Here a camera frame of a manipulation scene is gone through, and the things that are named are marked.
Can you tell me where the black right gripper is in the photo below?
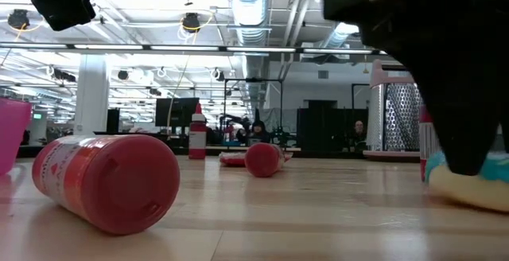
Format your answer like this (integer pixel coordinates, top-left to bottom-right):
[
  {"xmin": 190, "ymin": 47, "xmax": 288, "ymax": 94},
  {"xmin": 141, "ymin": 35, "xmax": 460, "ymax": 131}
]
[{"xmin": 323, "ymin": 0, "xmax": 509, "ymax": 177}]

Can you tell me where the blue frosted toy donut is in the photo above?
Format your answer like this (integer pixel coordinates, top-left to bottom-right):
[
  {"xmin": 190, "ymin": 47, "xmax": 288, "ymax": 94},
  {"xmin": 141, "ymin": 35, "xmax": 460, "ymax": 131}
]
[{"xmin": 423, "ymin": 151, "xmax": 509, "ymax": 213}]

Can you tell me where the orange-banded red squeeze bottle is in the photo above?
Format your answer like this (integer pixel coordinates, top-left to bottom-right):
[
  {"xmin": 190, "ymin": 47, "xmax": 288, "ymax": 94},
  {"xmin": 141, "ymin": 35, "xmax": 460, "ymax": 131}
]
[{"xmin": 31, "ymin": 134, "xmax": 181, "ymax": 236}]

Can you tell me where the person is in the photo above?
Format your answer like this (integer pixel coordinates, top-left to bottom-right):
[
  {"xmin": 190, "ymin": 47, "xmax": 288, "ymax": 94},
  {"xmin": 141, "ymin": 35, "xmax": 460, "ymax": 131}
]
[
  {"xmin": 352, "ymin": 120, "xmax": 369, "ymax": 150},
  {"xmin": 246, "ymin": 119, "xmax": 272, "ymax": 145}
]

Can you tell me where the black partition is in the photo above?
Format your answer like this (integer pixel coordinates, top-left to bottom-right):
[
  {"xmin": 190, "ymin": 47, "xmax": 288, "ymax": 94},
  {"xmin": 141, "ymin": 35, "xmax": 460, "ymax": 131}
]
[{"xmin": 296, "ymin": 107, "xmax": 369, "ymax": 150}]

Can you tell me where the black monitor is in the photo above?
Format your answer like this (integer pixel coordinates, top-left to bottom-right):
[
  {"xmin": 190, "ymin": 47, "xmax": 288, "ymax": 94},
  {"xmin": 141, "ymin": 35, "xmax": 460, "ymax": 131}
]
[{"xmin": 154, "ymin": 97, "xmax": 200, "ymax": 128}]

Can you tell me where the black speaker box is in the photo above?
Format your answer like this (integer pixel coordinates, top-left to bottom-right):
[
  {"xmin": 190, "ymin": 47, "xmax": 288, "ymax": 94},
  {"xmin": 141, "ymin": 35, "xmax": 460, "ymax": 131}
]
[{"xmin": 106, "ymin": 108, "xmax": 120, "ymax": 134}]

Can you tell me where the red translucent plastic bin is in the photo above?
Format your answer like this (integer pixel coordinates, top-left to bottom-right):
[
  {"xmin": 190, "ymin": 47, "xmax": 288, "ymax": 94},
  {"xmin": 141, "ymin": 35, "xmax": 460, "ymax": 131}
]
[{"xmin": 0, "ymin": 97, "xmax": 33, "ymax": 176}]

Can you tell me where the pink-handled metal box grater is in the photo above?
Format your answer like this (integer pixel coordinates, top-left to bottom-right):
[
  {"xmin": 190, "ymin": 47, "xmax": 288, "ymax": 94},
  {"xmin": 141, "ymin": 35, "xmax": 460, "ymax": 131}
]
[{"xmin": 362, "ymin": 59, "xmax": 425, "ymax": 162}]

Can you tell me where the black frame stand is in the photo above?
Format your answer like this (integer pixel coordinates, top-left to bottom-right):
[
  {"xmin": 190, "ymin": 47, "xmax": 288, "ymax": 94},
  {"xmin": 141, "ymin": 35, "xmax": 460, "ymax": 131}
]
[{"xmin": 223, "ymin": 78, "xmax": 284, "ymax": 146}]

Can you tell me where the ceiling cable reel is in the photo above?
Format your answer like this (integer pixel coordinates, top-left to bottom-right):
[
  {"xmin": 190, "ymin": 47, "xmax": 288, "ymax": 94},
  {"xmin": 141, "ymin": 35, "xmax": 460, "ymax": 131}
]
[
  {"xmin": 181, "ymin": 12, "xmax": 216, "ymax": 33},
  {"xmin": 6, "ymin": 9, "xmax": 45, "ymax": 31}
]

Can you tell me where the black aluminium table frame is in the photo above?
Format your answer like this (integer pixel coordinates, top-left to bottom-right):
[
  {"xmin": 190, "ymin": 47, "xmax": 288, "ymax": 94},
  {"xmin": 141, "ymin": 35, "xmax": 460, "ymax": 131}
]
[{"xmin": 15, "ymin": 144, "xmax": 422, "ymax": 160}]

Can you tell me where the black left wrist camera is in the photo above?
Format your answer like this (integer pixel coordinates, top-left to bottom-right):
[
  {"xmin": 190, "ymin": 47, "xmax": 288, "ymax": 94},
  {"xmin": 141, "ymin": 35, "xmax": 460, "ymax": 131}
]
[{"xmin": 11, "ymin": 0, "xmax": 97, "ymax": 32}]

